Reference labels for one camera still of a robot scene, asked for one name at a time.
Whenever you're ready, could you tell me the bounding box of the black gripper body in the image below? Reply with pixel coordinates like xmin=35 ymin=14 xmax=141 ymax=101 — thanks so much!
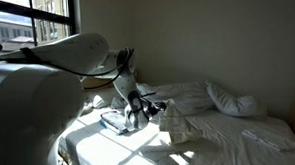
xmin=141 ymin=97 xmax=164 ymax=121

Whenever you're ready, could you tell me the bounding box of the white cloth with green print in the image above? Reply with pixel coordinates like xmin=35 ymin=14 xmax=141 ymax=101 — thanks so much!
xmin=157 ymin=97 xmax=204 ymax=146

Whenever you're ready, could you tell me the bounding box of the small folded white cloth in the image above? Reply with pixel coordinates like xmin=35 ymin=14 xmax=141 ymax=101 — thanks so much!
xmin=242 ymin=125 xmax=295 ymax=154

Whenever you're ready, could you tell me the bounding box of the white crumpled duvet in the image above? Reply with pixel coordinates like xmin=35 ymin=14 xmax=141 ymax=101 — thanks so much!
xmin=82 ymin=79 xmax=217 ymax=121

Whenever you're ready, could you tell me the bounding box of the folded grey blue towel stack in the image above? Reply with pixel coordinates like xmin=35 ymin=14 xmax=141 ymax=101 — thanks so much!
xmin=99 ymin=108 xmax=131 ymax=137

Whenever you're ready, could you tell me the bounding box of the white pillow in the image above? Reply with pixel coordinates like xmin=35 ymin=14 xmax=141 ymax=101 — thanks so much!
xmin=203 ymin=76 xmax=267 ymax=120

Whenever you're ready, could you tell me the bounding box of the beige tall building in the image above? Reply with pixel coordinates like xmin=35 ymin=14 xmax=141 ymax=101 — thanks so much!
xmin=33 ymin=0 xmax=70 ymax=43

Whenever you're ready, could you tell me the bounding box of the black framed window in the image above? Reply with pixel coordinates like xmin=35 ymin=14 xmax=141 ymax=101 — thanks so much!
xmin=0 ymin=0 xmax=78 ymax=59

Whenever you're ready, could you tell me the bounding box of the grey low building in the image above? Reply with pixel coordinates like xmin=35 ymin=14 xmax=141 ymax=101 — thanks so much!
xmin=0 ymin=15 xmax=37 ymax=54

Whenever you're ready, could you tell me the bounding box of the black velcro strap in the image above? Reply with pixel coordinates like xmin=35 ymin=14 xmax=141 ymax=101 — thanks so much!
xmin=19 ymin=46 xmax=43 ymax=66

